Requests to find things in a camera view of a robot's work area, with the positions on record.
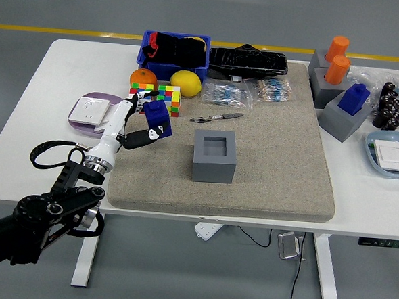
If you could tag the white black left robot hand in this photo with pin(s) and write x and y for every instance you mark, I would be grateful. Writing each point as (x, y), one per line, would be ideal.
(110, 134)

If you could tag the blue square seal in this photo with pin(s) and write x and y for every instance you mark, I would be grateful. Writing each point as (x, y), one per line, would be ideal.
(159, 116)
(353, 99)

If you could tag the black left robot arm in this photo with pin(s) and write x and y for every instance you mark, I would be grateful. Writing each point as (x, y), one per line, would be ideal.
(36, 210)

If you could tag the grey square seal holder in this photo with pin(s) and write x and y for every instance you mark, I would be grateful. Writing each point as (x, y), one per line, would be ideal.
(340, 124)
(213, 170)

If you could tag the orange cylinder seal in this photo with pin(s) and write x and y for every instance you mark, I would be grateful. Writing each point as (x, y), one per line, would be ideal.
(336, 69)
(338, 46)

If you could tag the purple plate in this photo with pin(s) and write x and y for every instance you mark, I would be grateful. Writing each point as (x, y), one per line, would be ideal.
(97, 96)

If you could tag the multicolour puzzle cube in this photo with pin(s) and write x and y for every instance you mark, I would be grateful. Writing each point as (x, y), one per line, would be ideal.
(142, 86)
(172, 97)

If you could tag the orange fruit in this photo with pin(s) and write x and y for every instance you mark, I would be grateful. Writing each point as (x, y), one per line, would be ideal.
(143, 76)

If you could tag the blue plastic bin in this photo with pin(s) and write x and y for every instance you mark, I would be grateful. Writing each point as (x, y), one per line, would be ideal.
(172, 72)

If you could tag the yellow lemon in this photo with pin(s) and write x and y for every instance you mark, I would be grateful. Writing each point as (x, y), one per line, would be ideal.
(186, 82)

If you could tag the black cloth with red trim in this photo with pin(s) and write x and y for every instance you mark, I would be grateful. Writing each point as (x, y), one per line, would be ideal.
(178, 51)

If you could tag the black silver pen tool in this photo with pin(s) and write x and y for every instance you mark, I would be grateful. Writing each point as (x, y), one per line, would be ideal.
(228, 116)

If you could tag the white table leg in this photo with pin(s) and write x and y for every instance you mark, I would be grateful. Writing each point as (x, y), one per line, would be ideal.
(86, 251)
(327, 276)

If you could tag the clear bag of resistors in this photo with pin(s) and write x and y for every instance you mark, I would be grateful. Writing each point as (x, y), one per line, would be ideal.
(274, 89)
(223, 93)

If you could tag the yellow item in bin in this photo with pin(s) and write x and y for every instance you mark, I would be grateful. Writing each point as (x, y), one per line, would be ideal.
(196, 38)

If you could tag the white power strip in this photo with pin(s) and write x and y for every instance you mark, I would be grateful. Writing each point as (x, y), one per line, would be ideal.
(206, 230)

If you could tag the small white connector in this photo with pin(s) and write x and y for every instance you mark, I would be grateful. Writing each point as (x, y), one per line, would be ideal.
(236, 79)

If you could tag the black plastic-wrapped bag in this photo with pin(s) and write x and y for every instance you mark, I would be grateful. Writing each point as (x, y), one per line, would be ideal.
(247, 62)

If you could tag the grey-brown mat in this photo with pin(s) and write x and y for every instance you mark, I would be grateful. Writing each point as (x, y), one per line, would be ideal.
(270, 160)

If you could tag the small green part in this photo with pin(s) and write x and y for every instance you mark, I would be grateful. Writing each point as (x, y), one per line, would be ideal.
(369, 145)

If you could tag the dark cylindrical capacitor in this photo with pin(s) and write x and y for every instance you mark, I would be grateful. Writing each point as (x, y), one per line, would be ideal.
(393, 121)
(396, 104)
(389, 88)
(385, 101)
(380, 117)

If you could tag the light blue plate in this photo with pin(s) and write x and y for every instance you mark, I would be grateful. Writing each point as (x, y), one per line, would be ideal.
(390, 135)

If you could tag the black table control panel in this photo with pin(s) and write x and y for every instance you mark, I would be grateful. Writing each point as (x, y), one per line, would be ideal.
(383, 242)

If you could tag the white switch panel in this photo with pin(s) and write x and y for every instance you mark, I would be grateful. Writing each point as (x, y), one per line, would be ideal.
(101, 127)
(394, 156)

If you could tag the white wall socket panel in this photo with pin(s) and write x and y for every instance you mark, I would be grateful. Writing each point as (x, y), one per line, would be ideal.
(86, 110)

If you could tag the silver metal bracket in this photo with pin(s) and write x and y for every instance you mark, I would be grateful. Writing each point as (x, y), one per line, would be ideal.
(288, 246)

